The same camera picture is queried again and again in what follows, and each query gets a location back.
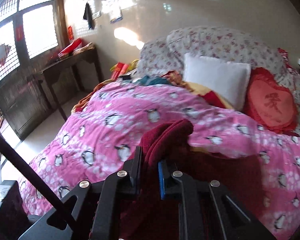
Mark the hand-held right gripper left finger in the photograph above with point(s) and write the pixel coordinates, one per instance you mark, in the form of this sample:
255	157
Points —
135	170

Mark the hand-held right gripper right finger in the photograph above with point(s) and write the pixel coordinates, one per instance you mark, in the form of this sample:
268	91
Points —
162	180

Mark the dark red fleece garment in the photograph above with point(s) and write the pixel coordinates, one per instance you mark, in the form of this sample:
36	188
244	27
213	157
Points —
165	137

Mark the pink penguin printed blanket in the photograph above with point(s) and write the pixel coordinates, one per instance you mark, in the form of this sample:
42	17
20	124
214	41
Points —
102	120

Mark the teal cloth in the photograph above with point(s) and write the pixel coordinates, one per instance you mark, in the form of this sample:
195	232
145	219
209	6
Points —
152	80

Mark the yellow red blanket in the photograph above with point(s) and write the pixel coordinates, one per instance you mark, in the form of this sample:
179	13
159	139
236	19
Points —
210	95

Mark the yellow red packet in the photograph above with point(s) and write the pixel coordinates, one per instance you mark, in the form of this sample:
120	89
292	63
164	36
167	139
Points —
120	71

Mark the white pillow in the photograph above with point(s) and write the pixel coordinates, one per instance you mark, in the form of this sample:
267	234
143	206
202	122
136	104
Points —
215	80

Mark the dark wooden side table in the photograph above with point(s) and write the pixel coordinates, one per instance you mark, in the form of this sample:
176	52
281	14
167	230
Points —
65	65

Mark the dark cabinet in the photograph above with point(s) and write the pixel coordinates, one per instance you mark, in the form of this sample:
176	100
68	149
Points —
10	205

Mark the tan paper bag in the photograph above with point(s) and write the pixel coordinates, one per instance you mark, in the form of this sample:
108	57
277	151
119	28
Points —
83	47

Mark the red heart cushion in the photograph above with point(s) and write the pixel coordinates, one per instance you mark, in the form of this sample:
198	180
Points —
270	100

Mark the red flat box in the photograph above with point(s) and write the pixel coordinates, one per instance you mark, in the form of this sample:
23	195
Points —
70	47

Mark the wooden lattice door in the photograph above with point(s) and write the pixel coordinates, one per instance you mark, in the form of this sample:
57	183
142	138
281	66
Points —
15	92

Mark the floral quilt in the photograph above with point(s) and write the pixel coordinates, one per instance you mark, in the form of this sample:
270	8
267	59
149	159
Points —
215	42

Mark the dark hanging cloth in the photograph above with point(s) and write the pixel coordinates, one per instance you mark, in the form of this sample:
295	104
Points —
88	15

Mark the red patterned cloth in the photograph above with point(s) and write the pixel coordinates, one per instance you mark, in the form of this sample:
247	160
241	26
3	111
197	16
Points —
283	56

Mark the white paper door ornament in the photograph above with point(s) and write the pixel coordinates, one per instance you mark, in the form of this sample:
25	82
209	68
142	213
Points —
1	53

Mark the red paper door sign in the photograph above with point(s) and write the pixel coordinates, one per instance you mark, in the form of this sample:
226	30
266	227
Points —
19	33

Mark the small red wall sign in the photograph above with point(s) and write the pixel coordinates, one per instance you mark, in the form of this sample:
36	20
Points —
70	32

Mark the wall calendar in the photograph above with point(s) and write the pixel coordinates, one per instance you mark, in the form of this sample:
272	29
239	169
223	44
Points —
113	5

